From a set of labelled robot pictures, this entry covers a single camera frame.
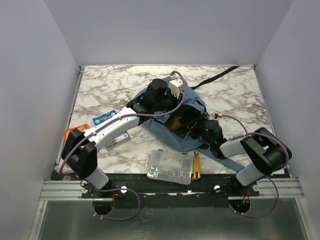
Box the black paperback book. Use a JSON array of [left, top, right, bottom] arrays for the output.
[[164, 105, 201, 138]]

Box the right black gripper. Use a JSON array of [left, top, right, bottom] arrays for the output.
[[181, 113, 214, 147]]

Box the aluminium rail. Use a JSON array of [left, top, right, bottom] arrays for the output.
[[39, 178, 305, 202]]

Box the orange treehouse book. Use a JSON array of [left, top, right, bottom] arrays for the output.
[[63, 123, 89, 151]]

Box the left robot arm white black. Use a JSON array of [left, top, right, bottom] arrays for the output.
[[61, 77, 187, 198]]

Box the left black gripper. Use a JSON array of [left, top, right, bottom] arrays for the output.
[[153, 89, 187, 118]]

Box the blue student backpack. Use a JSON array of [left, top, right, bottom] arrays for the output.
[[130, 65, 244, 172]]

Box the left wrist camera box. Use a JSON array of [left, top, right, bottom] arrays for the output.
[[168, 78, 184, 99]]

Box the clear plastic screw box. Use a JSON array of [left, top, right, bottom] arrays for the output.
[[146, 150, 193, 185]]

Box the yellow utility knife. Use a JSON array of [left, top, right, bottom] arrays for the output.
[[191, 151, 201, 182]]

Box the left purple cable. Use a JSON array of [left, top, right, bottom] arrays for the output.
[[58, 70, 188, 221]]

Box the blue blister pack card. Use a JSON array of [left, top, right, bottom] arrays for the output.
[[92, 109, 131, 150]]

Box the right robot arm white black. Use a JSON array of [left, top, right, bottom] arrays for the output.
[[191, 120, 292, 196]]

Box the black mounting base plate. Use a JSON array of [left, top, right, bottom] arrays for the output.
[[50, 173, 260, 213]]

